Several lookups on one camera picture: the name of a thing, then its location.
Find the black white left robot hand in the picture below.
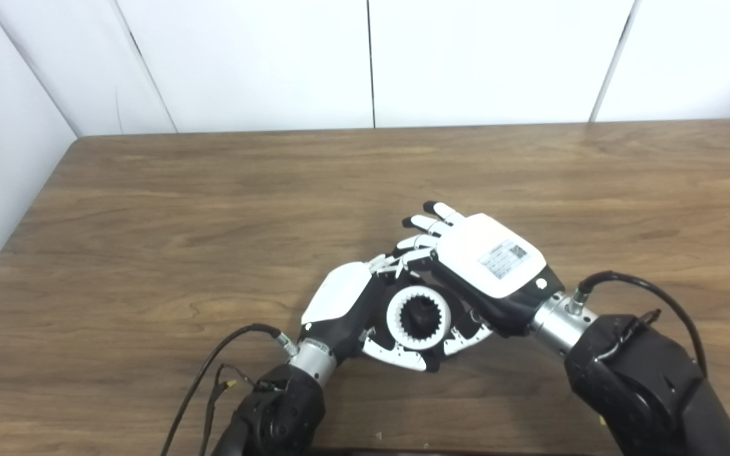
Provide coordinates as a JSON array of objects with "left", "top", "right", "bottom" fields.
[{"left": 300, "top": 250, "right": 445, "bottom": 372}]

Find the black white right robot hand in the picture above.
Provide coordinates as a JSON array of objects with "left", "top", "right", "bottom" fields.
[{"left": 395, "top": 201, "right": 565, "bottom": 357}]

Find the white toothed plastic ring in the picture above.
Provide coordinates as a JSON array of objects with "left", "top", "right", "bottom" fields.
[{"left": 385, "top": 285, "right": 452, "bottom": 351}]

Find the round black plastic part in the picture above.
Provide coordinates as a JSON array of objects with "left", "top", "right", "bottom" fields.
[{"left": 375, "top": 275, "right": 467, "bottom": 368}]

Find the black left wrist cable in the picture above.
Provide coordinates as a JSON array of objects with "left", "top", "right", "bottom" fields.
[{"left": 161, "top": 324, "right": 299, "bottom": 456}]

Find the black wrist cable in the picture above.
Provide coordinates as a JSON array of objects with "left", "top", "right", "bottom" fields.
[
  {"left": 569, "top": 271, "right": 709, "bottom": 379},
  {"left": 161, "top": 324, "right": 299, "bottom": 456}
]

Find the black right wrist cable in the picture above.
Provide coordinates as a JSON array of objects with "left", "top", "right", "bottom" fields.
[{"left": 569, "top": 271, "right": 709, "bottom": 379}]

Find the thin wire with yellow connector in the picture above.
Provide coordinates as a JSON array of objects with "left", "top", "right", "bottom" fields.
[{"left": 199, "top": 364, "right": 255, "bottom": 456}]

